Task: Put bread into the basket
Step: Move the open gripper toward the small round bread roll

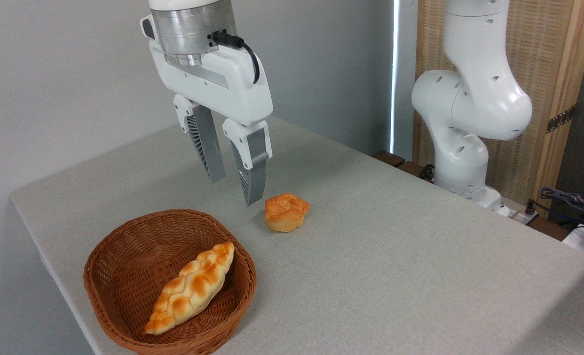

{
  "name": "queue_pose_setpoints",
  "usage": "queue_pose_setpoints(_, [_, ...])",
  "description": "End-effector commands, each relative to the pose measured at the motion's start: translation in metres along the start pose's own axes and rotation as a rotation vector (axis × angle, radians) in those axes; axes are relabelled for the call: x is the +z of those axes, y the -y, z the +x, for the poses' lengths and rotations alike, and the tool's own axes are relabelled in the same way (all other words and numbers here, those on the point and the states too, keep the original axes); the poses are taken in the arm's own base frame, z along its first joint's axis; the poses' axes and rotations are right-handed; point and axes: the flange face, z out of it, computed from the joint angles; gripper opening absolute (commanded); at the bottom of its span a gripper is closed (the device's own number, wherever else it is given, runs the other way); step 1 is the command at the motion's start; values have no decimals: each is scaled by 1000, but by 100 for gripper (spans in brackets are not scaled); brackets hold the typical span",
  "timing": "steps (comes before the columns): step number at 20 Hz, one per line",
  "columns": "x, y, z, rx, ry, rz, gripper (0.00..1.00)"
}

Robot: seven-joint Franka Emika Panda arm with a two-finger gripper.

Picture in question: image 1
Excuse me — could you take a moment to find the long braided bread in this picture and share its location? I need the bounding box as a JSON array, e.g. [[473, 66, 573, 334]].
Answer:
[[144, 241, 235, 336]]

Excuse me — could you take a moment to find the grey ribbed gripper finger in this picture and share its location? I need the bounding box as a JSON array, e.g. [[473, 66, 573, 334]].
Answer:
[[173, 94, 226, 183], [222, 118, 273, 207]]

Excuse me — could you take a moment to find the brass screen hinge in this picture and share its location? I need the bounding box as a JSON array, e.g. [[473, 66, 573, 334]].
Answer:
[[546, 105, 577, 134]]

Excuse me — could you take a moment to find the dark cable bundle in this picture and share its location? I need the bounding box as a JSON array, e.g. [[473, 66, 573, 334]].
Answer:
[[540, 187, 584, 223]]

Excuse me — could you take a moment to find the dark brown wooden slat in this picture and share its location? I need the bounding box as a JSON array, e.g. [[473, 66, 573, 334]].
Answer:
[[372, 150, 406, 168], [528, 217, 571, 242], [397, 160, 435, 184]]

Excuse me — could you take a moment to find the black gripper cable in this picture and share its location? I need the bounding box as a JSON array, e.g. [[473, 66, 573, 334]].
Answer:
[[212, 31, 261, 84]]

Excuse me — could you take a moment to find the round muffin-shaped bread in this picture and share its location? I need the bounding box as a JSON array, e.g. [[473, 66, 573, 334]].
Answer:
[[264, 193, 310, 233]]

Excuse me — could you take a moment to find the grey tablecloth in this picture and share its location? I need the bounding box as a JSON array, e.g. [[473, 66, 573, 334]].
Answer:
[[11, 116, 584, 355]]

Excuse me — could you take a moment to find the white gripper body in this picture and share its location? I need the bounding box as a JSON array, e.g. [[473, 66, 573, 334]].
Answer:
[[141, 15, 274, 127]]

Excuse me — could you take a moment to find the brown wicker basket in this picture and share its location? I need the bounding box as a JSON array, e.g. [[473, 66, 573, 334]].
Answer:
[[83, 209, 257, 355]]

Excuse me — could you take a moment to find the woven wooden folding screen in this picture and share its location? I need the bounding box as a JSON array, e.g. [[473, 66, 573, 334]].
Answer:
[[413, 0, 584, 217]]

